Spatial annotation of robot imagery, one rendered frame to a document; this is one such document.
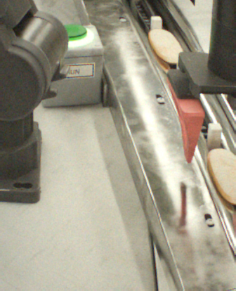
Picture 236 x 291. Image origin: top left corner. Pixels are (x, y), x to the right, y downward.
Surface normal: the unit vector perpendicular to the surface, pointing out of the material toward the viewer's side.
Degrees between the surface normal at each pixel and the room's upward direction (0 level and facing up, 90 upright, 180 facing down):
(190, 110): 2
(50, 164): 0
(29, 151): 90
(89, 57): 90
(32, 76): 90
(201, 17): 0
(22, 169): 90
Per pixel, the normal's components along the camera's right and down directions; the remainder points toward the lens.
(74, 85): 0.18, 0.53
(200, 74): 0.08, -0.84
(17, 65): -0.18, 0.51
